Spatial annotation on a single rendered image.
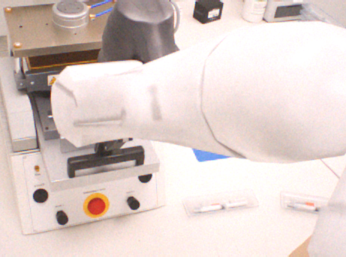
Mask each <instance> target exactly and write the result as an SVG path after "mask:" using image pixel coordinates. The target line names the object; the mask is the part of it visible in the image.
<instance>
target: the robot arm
mask: <svg viewBox="0 0 346 257"><path fill-rule="evenodd" d="M51 102H52V113H53V118H54V120H55V124H56V128H57V129H58V132H59V134H61V135H62V137H64V138H66V139H67V140H68V141H70V142H71V143H72V144H73V145H74V146H75V147H84V146H86V145H90V144H93V143H95V147H94V151H95V152H96V153H98V152H106V151H111V150H117V149H120V148H121V147H122V146H123V145H124V144H125V143H127V141H132V140H133V138H141V139H146V140H150V141H158V142H162V143H167V144H175V145H179V146H182V147H187V148H193V149H196V150H202V151H205V152H208V153H217V154H220V155H223V156H232V157H234V158H238V159H248V160H251V161H252V162H265V163H275V164H276V163H283V164H290V163H294V162H307V161H312V160H317V159H325V158H331V157H336V156H344V155H345V153H346V29H345V28H340V27H338V26H333V25H330V24H329V23H324V22H317V21H311V22H298V23H292V22H285V23H264V24H262V25H259V26H252V27H240V28H237V29H234V30H233V31H231V32H227V33H224V34H223V35H219V36H217V37H215V38H210V39H209V40H207V41H202V42H200V43H199V44H195V45H192V46H190V47H187V48H186V49H181V50H180V49H179V48H178V47H177V45H176V44H175V38H174V9H173V5H172V3H171V2H169V0H116V3H115V4H114V6H113V8H112V10H111V12H110V14H109V16H108V18H107V21H106V26H105V29H104V32H103V35H102V48H101V50H100V52H99V54H98V63H96V64H88V65H74V66H67V67H66V68H65V69H64V71H62V72H61V73H60V75H59V76H58V77H57V79H56V81H55V83H54V84H53V86H52V93H51ZM307 250H308V253H309V255H310V257H346V167H345V168H344V170H343V173H342V175H341V176H340V178H339V181H338V183H337V184H336V186H335V189H334V191H333V192H332V195H331V197H330V199H329V200H328V203H327V205H326V206H325V205H321V208H320V211H319V214H318V216H317V222H316V224H315V227H314V230H313V232H312V237H311V240H310V243H309V245H308V249H307Z"/></svg>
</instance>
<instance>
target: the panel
mask: <svg viewBox="0 0 346 257"><path fill-rule="evenodd" d="M20 156H21V161H22V170H23V178H24V183H25V188H26V196H27V205H28V210H29V218H30V223H31V227H32V234H36V233H38V232H42V231H50V230H53V229H58V228H64V227H69V226H72V225H78V224H83V223H86V222H94V221H97V220H101V219H109V218H112V217H114V216H123V215H125V214H129V213H138V212H140V211H144V210H149V209H155V208H158V207H159V198H158V173H157V172H156V173H153V174H151V175H152V179H151V180H150V181H149V182H148V183H143V182H142V181H141V179H140V176H136V177H130V178H127V179H120V180H114V181H110V182H106V183H105V182H103V183H98V184H95V185H90V186H81V187H78V188H75V189H66V190H62V191H58V192H57V191H55V192H51V190H50V183H49V180H48V179H47V174H46V171H45V166H44V163H43V159H42V157H41V152H36V153H26V154H22V155H20ZM38 190H44V191H45V192H46V193H47V200H46V201H45V202H42V203H39V202H37V201H36V200H35V197H34V196H35V193H36V192H37V191H38ZM130 196H134V198H136V199H137V200H138V201H139V202H140V207H139V209H137V210H132V209H131V208H129V206H128V202H127V200H128V197H130ZM93 198H102V199H103V200H104V203H105V205H106V207H105V209H104V212H103V213H101V214H98V215H94V214H92V213H90V212H89V209H88V203H89V202H90V201H91V200H92V199H93ZM58 210H59V211H61V210H62V211H64V212H65V213H66V215H67V216H68V223H67V224H65V225H60V224H58V222H57V221H56V213H57V211H58Z"/></svg>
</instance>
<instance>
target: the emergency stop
mask: <svg viewBox="0 0 346 257"><path fill-rule="evenodd" d="M105 207H106V205H105V203H104V200H103V199H102V198H93V199H92V200H91V201H90V202H89V203H88V209H89V212H90V213H92V214H94V215H98V214H101V213H103V212H104V209H105Z"/></svg>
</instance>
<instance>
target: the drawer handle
mask: <svg viewBox="0 0 346 257"><path fill-rule="evenodd" d="M134 160H136V162H137V164H138V165H139V166H141V165H144V162H145V149H144V148H143V146H142V145H139V146H135V147H128V148H126V147H124V148H121V149H117V150H111V151H106V152H98V153H91V154H87V155H84V156H73V157H70V158H68V159H67V172H68V176H69V178H72V177H75V171H78V170H82V169H86V168H95V167H99V166H102V165H113V164H116V163H120V162H130V161H134Z"/></svg>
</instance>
